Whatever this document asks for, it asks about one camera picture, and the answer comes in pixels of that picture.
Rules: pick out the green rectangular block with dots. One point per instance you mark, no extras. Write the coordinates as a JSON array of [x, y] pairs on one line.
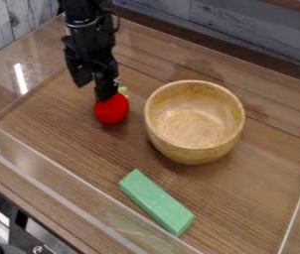
[[165, 209]]

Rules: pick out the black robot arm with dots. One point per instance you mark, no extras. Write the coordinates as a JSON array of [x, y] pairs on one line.
[[79, 9]]

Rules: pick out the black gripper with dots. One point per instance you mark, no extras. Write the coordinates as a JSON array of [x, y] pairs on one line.
[[89, 45]]

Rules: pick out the wooden bowl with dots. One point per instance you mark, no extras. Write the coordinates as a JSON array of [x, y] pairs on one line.
[[194, 119]]

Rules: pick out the red plush strawberry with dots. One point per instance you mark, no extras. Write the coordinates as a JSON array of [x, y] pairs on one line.
[[113, 110]]

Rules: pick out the black table leg bracket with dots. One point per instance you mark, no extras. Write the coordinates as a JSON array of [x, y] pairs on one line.
[[20, 238]]

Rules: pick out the clear acrylic front barrier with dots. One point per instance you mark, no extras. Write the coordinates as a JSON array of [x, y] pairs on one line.
[[87, 218]]

